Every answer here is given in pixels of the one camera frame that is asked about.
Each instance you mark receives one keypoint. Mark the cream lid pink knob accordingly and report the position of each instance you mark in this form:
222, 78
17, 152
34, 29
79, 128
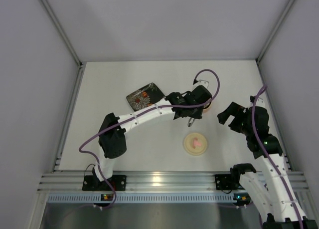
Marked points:
195, 144

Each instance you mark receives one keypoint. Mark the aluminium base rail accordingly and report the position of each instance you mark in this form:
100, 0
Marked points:
136, 182

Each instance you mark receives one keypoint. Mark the left aluminium frame post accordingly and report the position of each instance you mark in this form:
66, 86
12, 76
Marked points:
59, 28

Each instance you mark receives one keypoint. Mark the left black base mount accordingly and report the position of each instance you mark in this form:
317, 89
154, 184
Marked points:
91, 183

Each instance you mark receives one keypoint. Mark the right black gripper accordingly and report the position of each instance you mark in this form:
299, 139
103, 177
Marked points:
234, 114

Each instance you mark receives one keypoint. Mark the black floral square plate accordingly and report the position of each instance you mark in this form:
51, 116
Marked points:
139, 99

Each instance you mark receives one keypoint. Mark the cream pink round bowl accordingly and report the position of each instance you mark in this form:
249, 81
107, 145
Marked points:
207, 107

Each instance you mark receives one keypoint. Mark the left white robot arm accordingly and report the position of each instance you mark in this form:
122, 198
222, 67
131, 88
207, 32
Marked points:
174, 106

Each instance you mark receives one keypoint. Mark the slotted grey cable duct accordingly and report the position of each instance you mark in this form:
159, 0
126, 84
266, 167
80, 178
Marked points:
131, 198

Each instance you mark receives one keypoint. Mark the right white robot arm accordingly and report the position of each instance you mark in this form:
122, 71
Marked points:
275, 200

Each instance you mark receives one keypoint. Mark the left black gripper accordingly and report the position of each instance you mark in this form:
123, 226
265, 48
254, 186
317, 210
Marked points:
190, 113

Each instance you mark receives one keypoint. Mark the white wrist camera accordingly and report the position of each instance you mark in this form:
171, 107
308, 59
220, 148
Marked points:
197, 83
255, 101

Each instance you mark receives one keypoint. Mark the aluminium frame post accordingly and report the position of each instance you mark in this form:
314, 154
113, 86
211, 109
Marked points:
59, 28
275, 29

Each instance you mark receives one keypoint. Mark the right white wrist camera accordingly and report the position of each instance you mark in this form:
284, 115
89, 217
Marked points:
255, 101

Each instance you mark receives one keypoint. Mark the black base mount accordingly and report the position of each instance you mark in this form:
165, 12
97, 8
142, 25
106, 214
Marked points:
91, 183
225, 183

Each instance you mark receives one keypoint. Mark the right aluminium frame post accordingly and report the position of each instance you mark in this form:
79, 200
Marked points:
275, 29

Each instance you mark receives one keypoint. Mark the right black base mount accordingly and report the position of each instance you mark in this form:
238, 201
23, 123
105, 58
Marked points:
225, 183

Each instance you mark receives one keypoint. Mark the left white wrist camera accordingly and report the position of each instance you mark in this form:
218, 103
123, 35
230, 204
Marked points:
197, 83

